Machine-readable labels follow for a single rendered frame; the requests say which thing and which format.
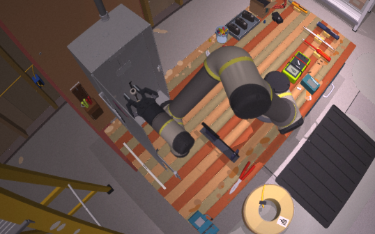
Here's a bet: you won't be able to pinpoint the yellow cable spool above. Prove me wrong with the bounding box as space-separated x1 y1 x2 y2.
242 183 295 234

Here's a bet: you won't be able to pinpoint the white flat strip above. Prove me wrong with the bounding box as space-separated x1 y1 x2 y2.
122 142 167 191

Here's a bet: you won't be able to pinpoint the white drawer handle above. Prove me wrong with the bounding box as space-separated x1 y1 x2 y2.
322 83 336 99

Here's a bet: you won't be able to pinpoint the orange and yellow tool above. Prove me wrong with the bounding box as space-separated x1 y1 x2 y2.
288 0 309 15

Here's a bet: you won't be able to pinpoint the red handled pliers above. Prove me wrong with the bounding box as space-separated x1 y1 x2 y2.
229 160 257 195

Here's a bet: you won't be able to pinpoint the white frame shelf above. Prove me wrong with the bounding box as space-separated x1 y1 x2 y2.
314 0 375 32

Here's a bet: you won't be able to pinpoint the red screwdriver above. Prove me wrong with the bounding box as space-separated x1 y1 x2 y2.
302 38 332 63

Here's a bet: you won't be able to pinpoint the grey panel door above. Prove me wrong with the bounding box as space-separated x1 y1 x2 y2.
91 72 183 180

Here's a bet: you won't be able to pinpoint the white pen tester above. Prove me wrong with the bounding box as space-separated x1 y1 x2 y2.
302 26 336 52

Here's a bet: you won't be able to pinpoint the brown cardboard box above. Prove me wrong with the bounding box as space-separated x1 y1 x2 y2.
249 0 273 19

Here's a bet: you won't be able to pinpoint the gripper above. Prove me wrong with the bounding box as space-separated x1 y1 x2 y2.
123 86 165 125

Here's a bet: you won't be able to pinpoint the teal box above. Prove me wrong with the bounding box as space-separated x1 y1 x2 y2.
300 73 321 95

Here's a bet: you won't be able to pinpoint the black ribbed floor mat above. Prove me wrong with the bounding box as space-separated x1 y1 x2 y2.
275 104 375 229

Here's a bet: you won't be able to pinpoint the grey panel box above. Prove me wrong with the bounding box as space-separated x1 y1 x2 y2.
67 3 171 127

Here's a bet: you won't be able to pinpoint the blue wall box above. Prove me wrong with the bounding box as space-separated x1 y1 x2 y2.
31 73 45 88

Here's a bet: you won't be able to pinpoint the small black box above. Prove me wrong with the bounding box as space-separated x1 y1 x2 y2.
270 11 284 25

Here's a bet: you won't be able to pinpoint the dark blue marker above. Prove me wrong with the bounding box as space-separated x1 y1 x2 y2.
316 21 340 41

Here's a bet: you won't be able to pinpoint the yellow ladder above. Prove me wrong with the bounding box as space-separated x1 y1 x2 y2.
0 162 125 234

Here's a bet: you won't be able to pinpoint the grey conduit pipe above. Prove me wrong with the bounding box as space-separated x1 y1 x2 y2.
93 0 110 22

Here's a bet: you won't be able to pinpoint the red wire bundle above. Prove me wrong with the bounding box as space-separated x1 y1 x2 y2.
270 0 289 11

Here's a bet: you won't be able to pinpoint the brown wall tool holder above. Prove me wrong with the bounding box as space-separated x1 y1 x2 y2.
70 81 105 120

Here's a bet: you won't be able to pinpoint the dark blue metal rail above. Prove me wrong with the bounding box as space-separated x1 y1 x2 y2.
199 122 240 163

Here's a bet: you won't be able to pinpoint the grey tray of black breakers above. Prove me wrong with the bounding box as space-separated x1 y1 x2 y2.
224 9 261 41

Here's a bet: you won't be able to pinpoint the green multimeter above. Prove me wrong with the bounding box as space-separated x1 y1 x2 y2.
282 51 312 85

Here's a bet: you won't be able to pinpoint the brown wooden shelf unit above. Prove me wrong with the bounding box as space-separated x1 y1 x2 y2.
0 27 60 140

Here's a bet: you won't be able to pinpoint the blue cup of connectors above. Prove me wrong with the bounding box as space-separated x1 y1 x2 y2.
215 25 229 45

